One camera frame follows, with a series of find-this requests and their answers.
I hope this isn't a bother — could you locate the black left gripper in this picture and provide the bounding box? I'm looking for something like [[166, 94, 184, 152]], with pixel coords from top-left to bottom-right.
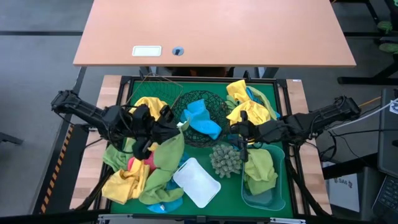
[[129, 104, 181, 161]]

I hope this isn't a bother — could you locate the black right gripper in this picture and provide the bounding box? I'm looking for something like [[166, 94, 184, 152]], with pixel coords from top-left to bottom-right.
[[231, 110, 282, 162]]

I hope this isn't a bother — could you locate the green microfiber towel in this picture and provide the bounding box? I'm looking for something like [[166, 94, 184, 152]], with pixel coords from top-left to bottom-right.
[[102, 136, 137, 174], [224, 95, 239, 110], [243, 148, 279, 196], [138, 167, 185, 205], [154, 119, 190, 172], [247, 85, 278, 121]]

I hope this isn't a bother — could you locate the pink microfiber towel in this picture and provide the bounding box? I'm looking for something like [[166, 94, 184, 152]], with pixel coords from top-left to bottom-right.
[[126, 151, 158, 174]]

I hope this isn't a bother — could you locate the teal microfiber towel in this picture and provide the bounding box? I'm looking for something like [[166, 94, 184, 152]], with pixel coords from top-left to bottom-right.
[[178, 151, 190, 167]]

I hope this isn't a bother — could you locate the pale green succulent plant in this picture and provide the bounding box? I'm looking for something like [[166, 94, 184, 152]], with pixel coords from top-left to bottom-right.
[[208, 143, 243, 179]]

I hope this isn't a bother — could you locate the dark round wicker basket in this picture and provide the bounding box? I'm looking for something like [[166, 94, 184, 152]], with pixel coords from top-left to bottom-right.
[[172, 90, 231, 149]]

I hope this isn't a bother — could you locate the green table mat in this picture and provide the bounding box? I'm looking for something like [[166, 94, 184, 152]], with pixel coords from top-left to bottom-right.
[[110, 80, 295, 218]]

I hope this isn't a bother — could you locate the white plastic bin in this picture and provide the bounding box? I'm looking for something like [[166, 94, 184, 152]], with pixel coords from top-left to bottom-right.
[[172, 157, 222, 209]]

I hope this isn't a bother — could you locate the teal translucent plastic bin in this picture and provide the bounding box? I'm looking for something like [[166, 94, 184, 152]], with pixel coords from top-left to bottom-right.
[[241, 142, 286, 212]]

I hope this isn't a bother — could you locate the light wooden desk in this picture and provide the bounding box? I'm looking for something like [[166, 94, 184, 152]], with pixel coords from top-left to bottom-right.
[[73, 0, 358, 68]]

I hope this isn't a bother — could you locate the grey equipment case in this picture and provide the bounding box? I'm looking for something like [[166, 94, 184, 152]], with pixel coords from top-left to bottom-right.
[[376, 88, 398, 178]]

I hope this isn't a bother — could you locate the black stand foot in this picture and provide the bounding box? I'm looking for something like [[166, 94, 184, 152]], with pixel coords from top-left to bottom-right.
[[0, 132, 24, 146]]

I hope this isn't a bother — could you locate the black laptop keyboard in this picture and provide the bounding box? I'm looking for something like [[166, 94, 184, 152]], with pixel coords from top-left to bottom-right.
[[371, 174, 398, 224]]

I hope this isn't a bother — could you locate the green background object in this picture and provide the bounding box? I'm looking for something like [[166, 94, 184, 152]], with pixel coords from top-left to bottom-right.
[[378, 42, 398, 54], [377, 20, 394, 34]]

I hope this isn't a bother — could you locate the copper wire basket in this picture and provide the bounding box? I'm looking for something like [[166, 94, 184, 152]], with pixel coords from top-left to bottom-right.
[[126, 73, 185, 108]]

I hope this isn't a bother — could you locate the black table frame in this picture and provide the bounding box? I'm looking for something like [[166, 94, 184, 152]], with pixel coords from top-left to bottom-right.
[[95, 75, 310, 218]]

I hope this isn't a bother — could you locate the silver aluminium rail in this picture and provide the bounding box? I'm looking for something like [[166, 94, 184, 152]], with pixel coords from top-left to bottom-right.
[[97, 213, 307, 224]]

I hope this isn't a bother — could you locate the white cable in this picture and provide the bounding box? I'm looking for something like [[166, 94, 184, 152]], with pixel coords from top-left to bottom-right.
[[329, 99, 398, 131]]

